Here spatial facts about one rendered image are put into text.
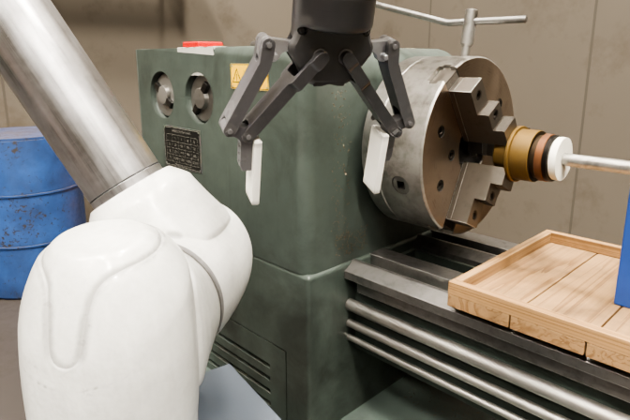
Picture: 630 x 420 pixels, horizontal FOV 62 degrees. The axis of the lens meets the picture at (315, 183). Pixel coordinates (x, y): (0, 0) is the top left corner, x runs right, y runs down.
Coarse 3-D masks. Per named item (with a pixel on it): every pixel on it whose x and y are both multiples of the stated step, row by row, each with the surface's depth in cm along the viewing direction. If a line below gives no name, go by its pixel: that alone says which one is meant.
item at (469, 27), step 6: (468, 12) 93; (474, 12) 93; (468, 18) 93; (474, 18) 93; (468, 24) 93; (474, 24) 93; (462, 30) 94; (468, 30) 93; (474, 30) 94; (462, 36) 94; (468, 36) 93; (462, 42) 94; (468, 42) 93; (462, 48) 94; (468, 48) 94; (462, 54) 94; (468, 54) 94
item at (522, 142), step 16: (528, 128) 87; (496, 144) 87; (512, 144) 84; (528, 144) 82; (544, 144) 81; (496, 160) 87; (512, 160) 84; (528, 160) 82; (544, 160) 81; (512, 176) 86; (528, 176) 84; (544, 176) 82
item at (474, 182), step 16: (464, 176) 90; (480, 176) 88; (496, 176) 86; (464, 192) 89; (480, 192) 87; (496, 192) 89; (464, 208) 89; (480, 208) 90; (448, 224) 92; (464, 224) 90
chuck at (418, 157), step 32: (416, 64) 91; (448, 64) 87; (480, 64) 90; (416, 96) 85; (448, 96) 85; (416, 128) 83; (448, 128) 86; (416, 160) 83; (448, 160) 88; (480, 160) 96; (384, 192) 91; (416, 192) 85; (448, 192) 90; (416, 224) 95
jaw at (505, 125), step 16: (432, 80) 86; (448, 80) 84; (464, 80) 85; (480, 80) 83; (464, 96) 83; (480, 96) 84; (464, 112) 85; (480, 112) 84; (496, 112) 84; (464, 128) 88; (480, 128) 86; (496, 128) 84; (512, 128) 85
